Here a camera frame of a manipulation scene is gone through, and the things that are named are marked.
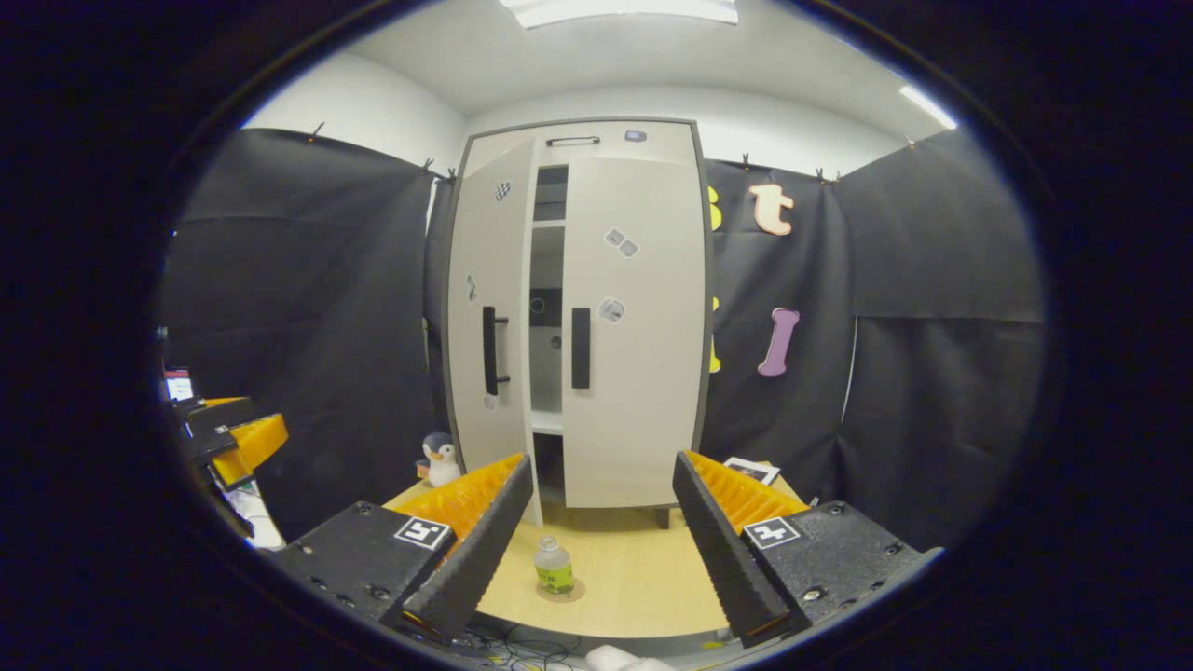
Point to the beige cabinet drawer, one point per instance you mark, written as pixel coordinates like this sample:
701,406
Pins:
652,138

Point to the white cabinet shelf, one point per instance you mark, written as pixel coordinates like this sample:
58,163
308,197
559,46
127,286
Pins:
548,224

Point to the grey white cabinet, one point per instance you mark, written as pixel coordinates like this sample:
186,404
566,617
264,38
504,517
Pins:
548,270

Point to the white booklet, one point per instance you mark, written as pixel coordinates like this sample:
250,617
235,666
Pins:
751,471

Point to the white paper sheet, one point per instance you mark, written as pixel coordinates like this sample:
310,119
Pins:
253,517

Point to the round brown coaster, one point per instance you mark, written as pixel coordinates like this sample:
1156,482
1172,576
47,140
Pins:
578,592

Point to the narrow ceiling light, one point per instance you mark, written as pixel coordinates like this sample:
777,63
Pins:
927,107

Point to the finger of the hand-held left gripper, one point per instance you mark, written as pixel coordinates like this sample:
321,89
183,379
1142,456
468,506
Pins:
219,415
252,443

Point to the large ceiling light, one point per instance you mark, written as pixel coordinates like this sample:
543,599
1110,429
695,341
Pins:
615,9

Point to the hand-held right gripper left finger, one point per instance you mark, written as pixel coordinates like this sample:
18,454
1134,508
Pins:
471,559

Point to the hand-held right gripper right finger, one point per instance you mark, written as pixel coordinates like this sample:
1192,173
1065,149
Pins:
722,559

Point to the green label bottle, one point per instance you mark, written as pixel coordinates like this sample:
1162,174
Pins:
554,568

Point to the small lit screen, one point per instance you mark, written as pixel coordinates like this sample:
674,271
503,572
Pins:
179,385

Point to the penguin plush toy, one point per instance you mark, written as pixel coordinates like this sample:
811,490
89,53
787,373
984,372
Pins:
440,461

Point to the white cabinet door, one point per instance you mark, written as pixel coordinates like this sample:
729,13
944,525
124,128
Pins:
508,280
643,391

